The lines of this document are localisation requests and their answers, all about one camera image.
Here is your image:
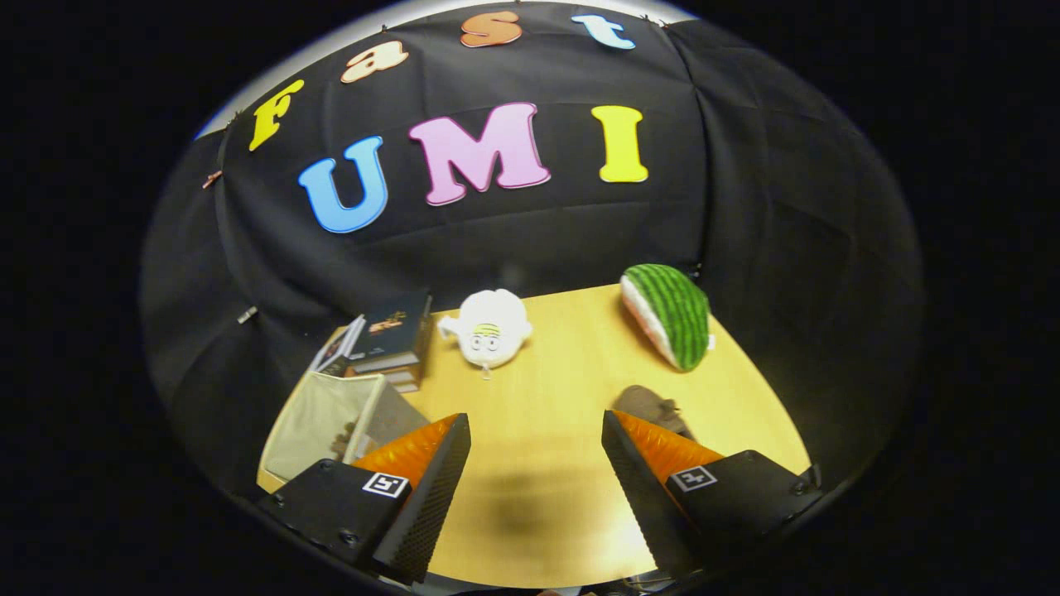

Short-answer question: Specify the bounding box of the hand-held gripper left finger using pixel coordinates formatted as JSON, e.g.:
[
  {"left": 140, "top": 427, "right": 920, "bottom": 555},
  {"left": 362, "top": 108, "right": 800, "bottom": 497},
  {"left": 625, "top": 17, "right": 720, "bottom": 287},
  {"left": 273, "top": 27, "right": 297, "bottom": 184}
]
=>
[{"left": 257, "top": 412, "right": 473, "bottom": 586}]

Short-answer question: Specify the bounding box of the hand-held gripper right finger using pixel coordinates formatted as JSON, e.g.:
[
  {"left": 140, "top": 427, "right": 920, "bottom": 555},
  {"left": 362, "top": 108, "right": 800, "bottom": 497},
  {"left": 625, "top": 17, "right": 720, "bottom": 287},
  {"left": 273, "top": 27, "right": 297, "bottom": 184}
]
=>
[{"left": 600, "top": 408, "right": 825, "bottom": 580}]

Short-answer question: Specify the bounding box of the grey fabric storage box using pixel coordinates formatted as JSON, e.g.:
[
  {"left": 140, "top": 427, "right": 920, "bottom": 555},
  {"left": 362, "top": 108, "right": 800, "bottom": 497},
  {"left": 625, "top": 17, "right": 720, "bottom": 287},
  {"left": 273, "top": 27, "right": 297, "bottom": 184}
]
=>
[{"left": 258, "top": 371, "right": 430, "bottom": 485}]

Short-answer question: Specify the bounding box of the white picture-cover book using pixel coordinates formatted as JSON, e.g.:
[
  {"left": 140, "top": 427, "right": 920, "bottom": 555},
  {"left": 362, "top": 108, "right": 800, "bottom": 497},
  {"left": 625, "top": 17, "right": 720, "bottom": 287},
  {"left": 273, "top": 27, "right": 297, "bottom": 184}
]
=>
[{"left": 309, "top": 315, "right": 367, "bottom": 375}]

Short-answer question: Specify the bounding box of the dark hardcover book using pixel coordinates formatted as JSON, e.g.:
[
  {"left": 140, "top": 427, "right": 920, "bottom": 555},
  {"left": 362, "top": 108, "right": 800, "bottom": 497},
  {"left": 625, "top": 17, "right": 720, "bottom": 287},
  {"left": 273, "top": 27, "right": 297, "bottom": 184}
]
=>
[{"left": 348, "top": 290, "right": 434, "bottom": 373}]

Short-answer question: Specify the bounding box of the watermelon slice plush toy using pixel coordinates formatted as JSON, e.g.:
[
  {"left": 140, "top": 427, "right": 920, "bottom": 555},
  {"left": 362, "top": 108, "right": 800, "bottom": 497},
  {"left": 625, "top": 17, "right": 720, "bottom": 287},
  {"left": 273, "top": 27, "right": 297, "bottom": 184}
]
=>
[{"left": 619, "top": 263, "right": 715, "bottom": 372}]

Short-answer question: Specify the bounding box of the white plush toy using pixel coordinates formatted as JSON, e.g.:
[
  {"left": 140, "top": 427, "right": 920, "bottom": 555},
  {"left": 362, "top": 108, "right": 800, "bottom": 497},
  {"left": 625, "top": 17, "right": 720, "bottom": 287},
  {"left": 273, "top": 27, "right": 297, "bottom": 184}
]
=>
[{"left": 437, "top": 288, "right": 533, "bottom": 380}]

